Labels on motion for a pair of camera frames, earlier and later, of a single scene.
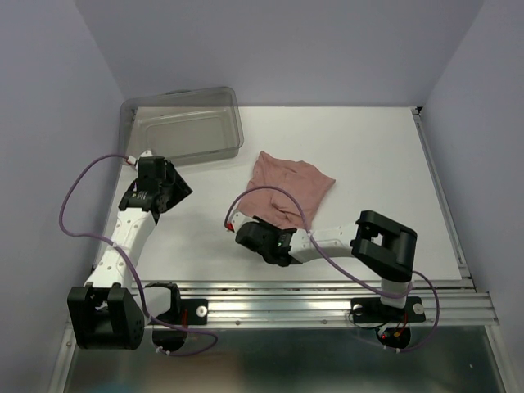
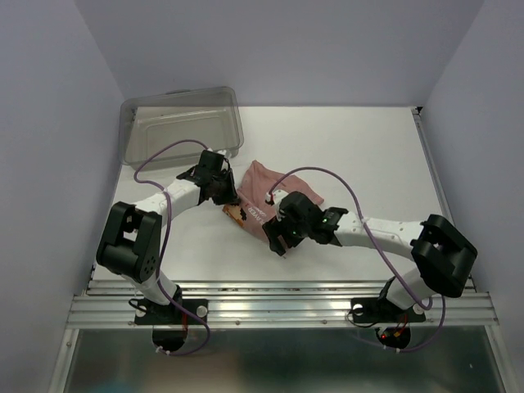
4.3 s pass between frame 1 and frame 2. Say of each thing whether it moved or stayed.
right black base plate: stayed
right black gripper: moved
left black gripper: moved
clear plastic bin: stayed
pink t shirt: moved
